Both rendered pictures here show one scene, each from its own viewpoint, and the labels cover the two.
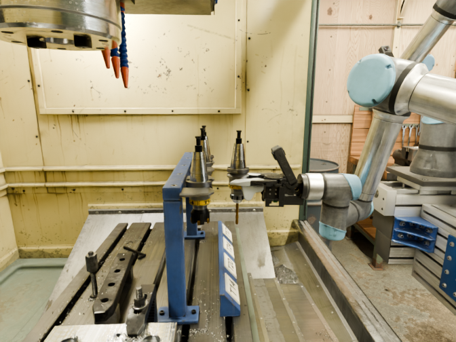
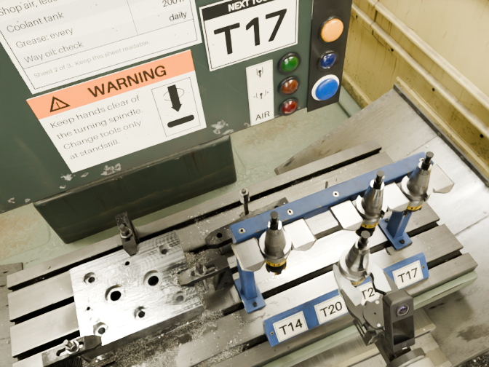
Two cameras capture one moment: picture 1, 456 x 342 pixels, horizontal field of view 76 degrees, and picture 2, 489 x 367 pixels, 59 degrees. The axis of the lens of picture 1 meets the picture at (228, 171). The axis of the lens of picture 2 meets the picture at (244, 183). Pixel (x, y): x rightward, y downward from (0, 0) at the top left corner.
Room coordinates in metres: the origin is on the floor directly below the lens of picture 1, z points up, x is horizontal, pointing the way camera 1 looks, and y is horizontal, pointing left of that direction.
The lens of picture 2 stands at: (0.52, -0.33, 1.99)
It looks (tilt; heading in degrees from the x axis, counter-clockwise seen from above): 53 degrees down; 76
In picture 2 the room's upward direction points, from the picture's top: 7 degrees counter-clockwise
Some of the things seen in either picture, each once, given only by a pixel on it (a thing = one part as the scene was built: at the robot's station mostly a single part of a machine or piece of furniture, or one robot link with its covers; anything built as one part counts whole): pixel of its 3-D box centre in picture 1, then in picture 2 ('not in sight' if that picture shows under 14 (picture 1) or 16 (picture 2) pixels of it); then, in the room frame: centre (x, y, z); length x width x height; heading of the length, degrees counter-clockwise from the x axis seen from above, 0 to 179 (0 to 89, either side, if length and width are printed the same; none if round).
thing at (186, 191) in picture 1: (197, 192); (249, 255); (0.61, 0.07, 1.21); 0.07 x 0.05 x 0.01; 92
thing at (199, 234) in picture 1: (191, 199); (405, 203); (1.05, 0.14, 1.05); 0.10 x 0.05 x 0.30; 92
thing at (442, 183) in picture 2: not in sight; (437, 180); (1.05, 0.08, 1.21); 0.07 x 0.05 x 0.01; 92
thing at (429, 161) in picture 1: (436, 159); not in sight; (1.00, -0.73, 1.21); 0.15 x 0.15 x 0.10
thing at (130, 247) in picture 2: not in sight; (129, 238); (0.35, 0.36, 0.97); 0.13 x 0.03 x 0.15; 92
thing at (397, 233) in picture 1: (413, 234); not in sight; (0.89, -0.61, 0.98); 0.09 x 0.09 x 0.09; 0
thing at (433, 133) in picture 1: (443, 125); not in sight; (1.00, -0.73, 1.33); 0.13 x 0.12 x 0.14; 104
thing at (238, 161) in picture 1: (238, 155); (359, 253); (0.79, -0.03, 1.26); 0.04 x 0.04 x 0.07
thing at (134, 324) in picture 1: (142, 318); (205, 275); (0.51, 0.17, 0.97); 0.13 x 0.03 x 0.15; 2
